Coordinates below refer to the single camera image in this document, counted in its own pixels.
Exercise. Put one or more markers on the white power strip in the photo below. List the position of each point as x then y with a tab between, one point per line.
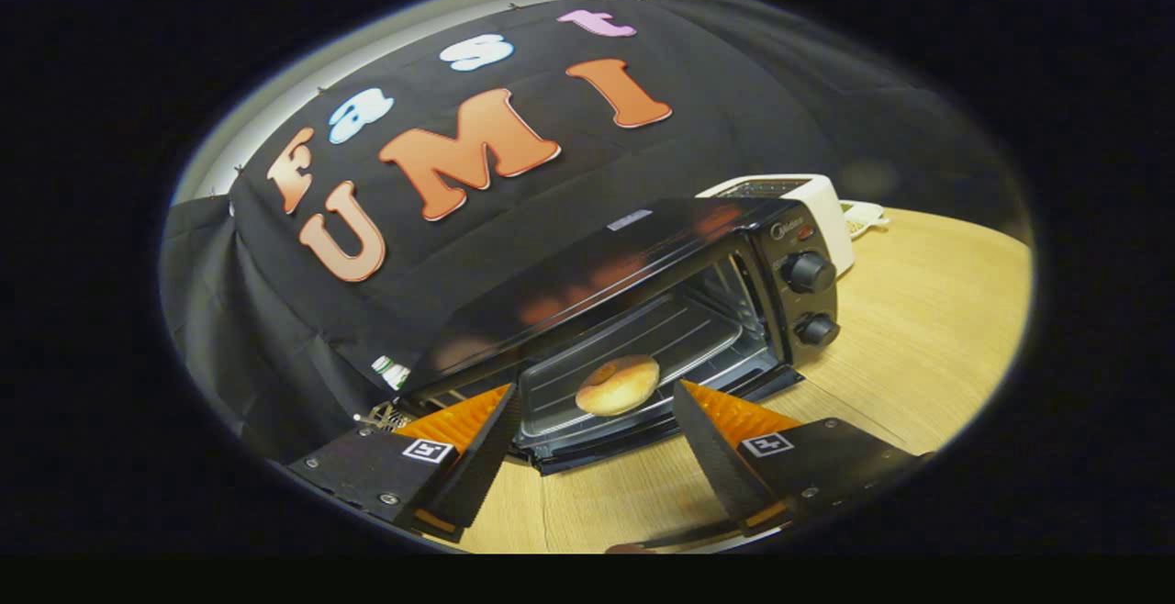
863	217

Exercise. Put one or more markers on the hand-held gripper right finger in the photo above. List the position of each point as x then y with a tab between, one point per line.
711	452

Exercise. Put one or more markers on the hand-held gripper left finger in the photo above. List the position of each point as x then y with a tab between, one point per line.
482	462

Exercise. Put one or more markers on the black toaster oven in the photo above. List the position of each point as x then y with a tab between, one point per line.
643	246

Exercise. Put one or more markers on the metal oven tray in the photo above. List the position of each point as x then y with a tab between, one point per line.
679	329

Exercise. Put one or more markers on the metal mesh utensil holder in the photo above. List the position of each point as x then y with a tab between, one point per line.
381	417

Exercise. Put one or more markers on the white green-label drink bottle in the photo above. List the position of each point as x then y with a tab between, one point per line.
390	372

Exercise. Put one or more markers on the white bread toaster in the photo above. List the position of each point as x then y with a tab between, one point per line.
831	209

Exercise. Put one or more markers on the brown glazed donut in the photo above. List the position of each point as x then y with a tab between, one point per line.
618	385

